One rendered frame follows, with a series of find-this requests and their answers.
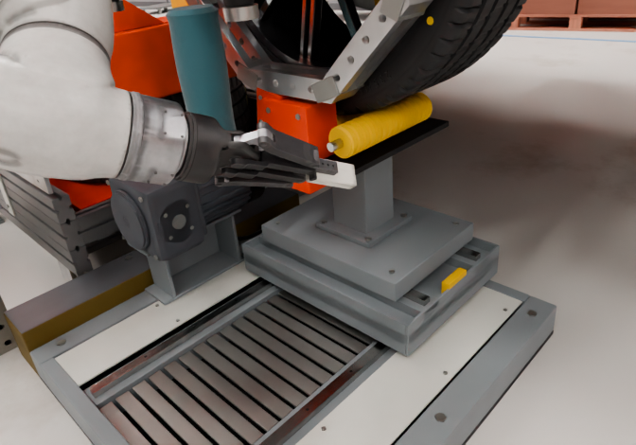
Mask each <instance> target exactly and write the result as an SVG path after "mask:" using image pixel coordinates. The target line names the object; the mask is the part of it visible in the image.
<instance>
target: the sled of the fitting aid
mask: <svg viewBox="0 0 636 445"><path fill-rule="evenodd" d="M242 250H243V255H244V261H245V267H246V270H248V271H250V272H252V273H254V274H256V275H257V276H260V277H262V278H264V279H266V280H268V281H269V282H271V283H273V284H274V285H276V286H278V287H279V288H281V289H283V290H285V291H287V292H289V293H291V294H293V295H295V296H297V297H299V298H301V299H302V300H304V301H306V302H308V303H310V304H311V305H313V306H314V307H316V308H318V309H320V310H322V311H324V312H326V313H328V314H330V315H332V316H334V317H336V318H337V319H339V320H341V321H343V322H345V323H347V324H348V325H349V326H351V327H353V328H355V329H358V330H359V331H361V332H363V333H365V334H367V335H369V336H370V337H372V338H374V339H376V340H378V341H380V342H382V343H383V344H385V345H386V346H388V347H391V348H392V349H394V350H396V351H398V352H400V353H402V354H404V355H406V356H407V357H409V356H410V355H411V354H412V353H413V352H414V351H415V350H416V349H417V348H418V347H419V346H420V345H421V344H422V343H423V342H424V341H426V340H427V339H428V338H429V337H430V336H431V335H432V334H433V333H434V332H435V331H436V330H437V329H438V328H439V327H440V326H441V325H443V324H444V323H445V322H446V321H447V320H448V319H449V318H450V317H451V316H452V315H453V314H454V313H455V312H456V311H457V310H458V309H460V308H461V307H462V306H463V305H464V304H465V303H466V302H467V301H468V300H469V299H470V298H471V297H472V296H473V295H474V294H475V293H477V292H478V291H479V290H480V289H481V288H482V287H483V286H484V285H485V284H486V283H487V282H488V281H489V280H490V279H491V278H492V277H493V276H495V275H496V274H497V271H498V260H499V250H500V245H497V244H495V243H492V242H489V241H486V240H481V239H478V238H475V237H473V238H472V240H471V241H470V242H468V243H467V244H466V245H465V246H464V247H462V248H461V249H460V250H459V251H457V252H456V253H455V254H454V255H452V256H451V257H450V258H449V259H447V260H446V261H445V262H444V263H442V264H441V265H440V266H439V267H438V268H436V269H435V270H434V271H433V272H431V273H430V274H429V275H428V276H426V277H425V278H424V279H423V280H421V281H420V282H419V283H418V284H416V285H415V286H414V287H413V288H412V289H411V290H410V291H409V292H408V293H406V294H405V295H404V296H402V297H401V298H400V299H399V300H398V301H396V302H394V301H392V300H390V299H388V298H386V297H384V296H381V295H379V294H376V293H374V292H372V291H370V290H367V289H365V288H364V287H362V286H360V285H358V284H356V283H354V282H351V281H349V280H347V279H345V278H343V277H341V276H338V275H335V274H333V273H331V272H330V271H328V270H326V269H324V268H322V267H319V266H317V265H315V264H313V263H311V262H309V261H307V260H305V259H302V258H300V257H298V256H296V255H294V254H292V253H289V252H287V251H285V250H283V249H281V248H279V247H277V246H275V245H272V244H270V243H268V242H267V241H265V240H264V239H263V236H262V233H261V234H259V235H257V236H255V237H254V238H252V239H250V240H247V241H246V242H244V243H243V244H242Z"/></svg>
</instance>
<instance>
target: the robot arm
mask: <svg viewBox="0 0 636 445"><path fill-rule="evenodd" d="M114 40H115V27H114V14H113V6H112V0H0V169H5V170H9V171H13V172H18V173H23V174H28V175H33V176H40V177H46V178H55V179H63V180H88V179H94V178H113V179H118V180H121V181H127V180H128V181H135V182H142V183H148V184H156V185H163V186H165V185H166V184H168V183H169V182H170V181H171V180H172V179H174V180H176V181H183V182H189V183H196V184H205V183H207V182H208V181H209V180H210V179H211V178H212V177H213V176H215V186H216V187H228V186H247V187H293V183H298V184H301V183H304V182H305V181H307V182H308V183H314V184H319V185H325V186H331V187H341V188H347V189H351V188H353V187H355V186H356V185H357V183H356V175H355V169H354V165H351V164H347V163H342V162H337V161H332V160H326V159H322V158H319V151H318V147H317V146H314V145H312V144H310V143H308V142H305V141H303V140H300V139H298V138H295V137H293V136H290V135H288V134H285V133H281V132H280V131H277V130H275V129H274V128H273V127H272V126H270V125H269V124H268V123H267V122H258V123H257V124H256V126H257V130H256V131H253V132H250V133H245V132H243V131H226V130H225V129H224V128H223V127H222V126H221V125H220V123H219V122H218V120H217V119H216V118H214V117H212V116H204V115H200V114H195V113H191V112H184V110H183V108H182V106H181V105H180V104H179V103H177V102H175V101H171V100H166V99H162V98H155V97H151V96H146V95H142V94H140V93H138V92H134V91H132V92H130V91H126V90H123V89H120V88H117V87H115V80H114V78H113V75H112V72H111V58H112V55H113V51H114Z"/></svg>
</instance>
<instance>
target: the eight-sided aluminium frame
mask: <svg viewBox="0 0 636 445"><path fill-rule="evenodd" d="M432 1H433V0H379V2H378V3H377V4H376V6H375V7H374V9H373V10H372V11H371V13H370V14H369V15H368V17H367V18H366V20H365V21H364V22H363V24H362V25H361V27H360V28H359V30H358V31H357V32H356V34H355V35H354V36H353V38H352V39H351V41H350V42H349V43H348V45H347V46H346V47H345V49H344V51H343V52H342V53H341V55H340V56H339V57H338V59H337V60H336V62H335V63H334V64H333V65H332V66H331V67H330V69H323V68H315V67H308V66H301V65H293V64H286V63H279V62H272V61H271V60H270V58H269V57H268V55H267V54H266V52H265V51H264V50H263V48H262V47H261V45H260V44H259V43H258V41H257V40H256V38H255V37H254V35H253V34H252V32H251V31H250V30H249V28H248V27H247V26H246V25H245V24H244V22H243V21H240V22H224V21H223V18H222V12H221V7H224V6H225V5H224V2H223V0H186V2H187V3H188V5H189V6H192V5H204V4H210V5H213V6H215V7H216V8H217V9H218V10H219V22H220V27H221V36H222V40H223V45H224V50H225V56H226V60H227V61H228V62H229V63H230V65H231V66H232V68H233V69H234V71H235V72H236V73H237V78H238V79H239V80H241V81H242V83H243V84H244V85H245V87H246V88H248V89H253V90H254V91H256V89H257V88H260V89H262V90H264V91H267V92H270V93H274V94H278V95H283V96H289V97H294V98H302V99H308V100H313V101H317V103H321V102H324V103H328V104H332V103H334V102H337V101H340V100H342V99H345V98H349V97H352V96H354V95H355V94H356V93H357V92H358V90H359V89H360V88H361V87H364V83H365V82H366V81H367V79H368V78H369V77H370V76H371V75H372V73H373V72H374V71H375V70H376V69H377V67H378V66H379V65H380V64H381V62H382V61H383V60H384V59H385V58H386V56H387V55H388V54H389V53H390V52H391V50H392V49H393V48H394V47H395V45H396V44H397V43H398V42H399V40H400V39H401V38H402V37H403V36H404V34H405V33H406V32H407V31H408V30H409V28H410V27H411V26H412V25H413V24H414V22H415V21H416V20H417V19H418V17H419V16H421V15H424V12H425V10H426V8H427V7H428V5H429V4H430V3H431V2H432Z"/></svg>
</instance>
